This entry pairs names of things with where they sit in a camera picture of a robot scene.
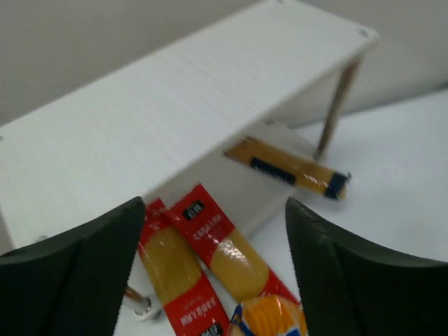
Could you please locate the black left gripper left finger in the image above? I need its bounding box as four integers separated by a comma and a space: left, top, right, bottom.
1, 197, 145, 335

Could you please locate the spaghetti pack with blue label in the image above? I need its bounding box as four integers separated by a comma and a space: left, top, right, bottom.
225, 136, 351, 200

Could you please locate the red spaghetti pack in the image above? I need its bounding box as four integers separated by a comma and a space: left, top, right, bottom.
137, 199, 230, 335
166, 184, 300, 305

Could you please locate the blue and orange pasta bag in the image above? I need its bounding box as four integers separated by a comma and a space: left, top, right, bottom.
225, 295, 309, 336

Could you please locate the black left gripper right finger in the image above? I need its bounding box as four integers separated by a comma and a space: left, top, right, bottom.
285, 197, 447, 335

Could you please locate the white two-tier shelf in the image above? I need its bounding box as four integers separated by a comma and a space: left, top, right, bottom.
1, 1, 379, 247

